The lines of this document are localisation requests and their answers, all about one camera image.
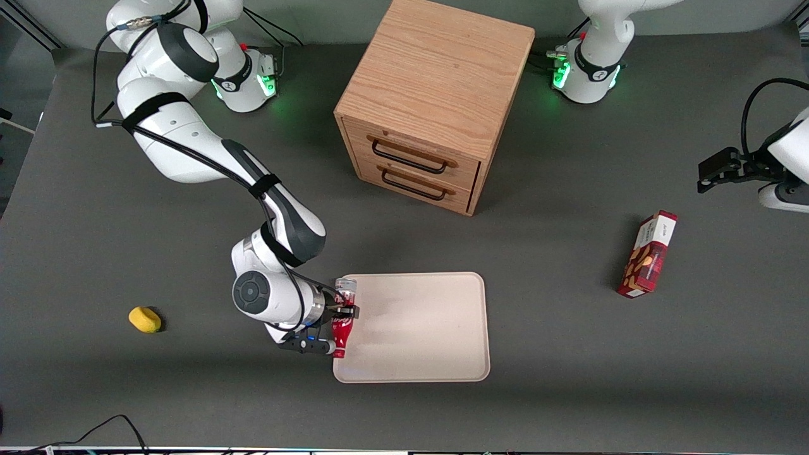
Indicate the wooden drawer front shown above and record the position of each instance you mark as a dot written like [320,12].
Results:
[411,148]
[411,183]

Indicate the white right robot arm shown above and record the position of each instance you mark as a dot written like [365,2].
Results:
[177,139]

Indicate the red snack box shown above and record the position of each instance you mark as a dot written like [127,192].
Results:
[648,256]

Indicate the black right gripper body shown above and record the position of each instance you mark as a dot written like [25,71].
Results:
[330,309]

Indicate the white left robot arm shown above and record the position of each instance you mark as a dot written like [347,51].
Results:
[594,63]

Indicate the wooden drawer cabinet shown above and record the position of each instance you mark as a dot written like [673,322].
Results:
[442,69]

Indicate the beige rectangular tray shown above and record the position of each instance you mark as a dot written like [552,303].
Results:
[417,327]

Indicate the red coke bottle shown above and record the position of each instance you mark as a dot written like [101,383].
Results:
[342,332]

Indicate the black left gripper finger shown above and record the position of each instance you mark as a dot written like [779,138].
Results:
[719,159]
[717,184]

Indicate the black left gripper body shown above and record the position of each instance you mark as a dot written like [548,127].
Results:
[749,167]

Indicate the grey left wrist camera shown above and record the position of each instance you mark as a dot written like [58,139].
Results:
[784,197]

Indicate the yellow sponge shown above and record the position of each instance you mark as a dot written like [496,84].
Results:
[145,320]

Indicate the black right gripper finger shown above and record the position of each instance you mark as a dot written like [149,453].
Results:
[347,311]

